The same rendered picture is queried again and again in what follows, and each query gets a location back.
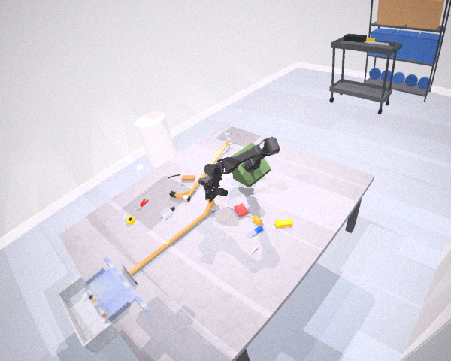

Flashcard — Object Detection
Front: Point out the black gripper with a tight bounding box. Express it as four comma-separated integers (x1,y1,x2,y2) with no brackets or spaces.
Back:
198,175,228,202

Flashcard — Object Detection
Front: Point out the long yellow pole with dark tip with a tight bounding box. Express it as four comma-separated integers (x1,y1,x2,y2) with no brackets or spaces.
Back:
169,134,233,202

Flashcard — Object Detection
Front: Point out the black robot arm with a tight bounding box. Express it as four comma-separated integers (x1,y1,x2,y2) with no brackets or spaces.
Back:
201,137,280,187

